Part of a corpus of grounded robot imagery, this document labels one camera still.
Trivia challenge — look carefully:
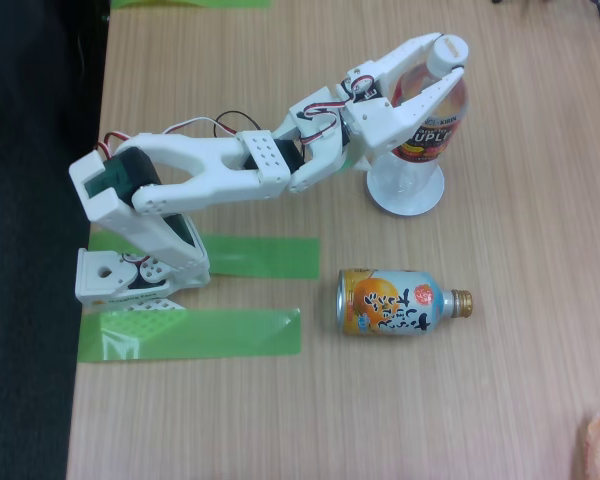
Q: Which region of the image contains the orange aluminium bottle can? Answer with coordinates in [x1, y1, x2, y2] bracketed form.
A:
[335, 268, 475, 337]

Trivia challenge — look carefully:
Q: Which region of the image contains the wide green tape strip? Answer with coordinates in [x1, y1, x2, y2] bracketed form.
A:
[77, 308, 302, 364]

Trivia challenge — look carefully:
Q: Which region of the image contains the clear plastic bottle white cap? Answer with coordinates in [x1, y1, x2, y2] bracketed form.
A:
[367, 33, 471, 201]

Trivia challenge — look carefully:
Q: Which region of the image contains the small white round plate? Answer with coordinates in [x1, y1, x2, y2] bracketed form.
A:
[365, 164, 445, 217]

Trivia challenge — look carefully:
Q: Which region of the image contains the short green tape strip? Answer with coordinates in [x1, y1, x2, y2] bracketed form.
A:
[88, 228, 321, 281]

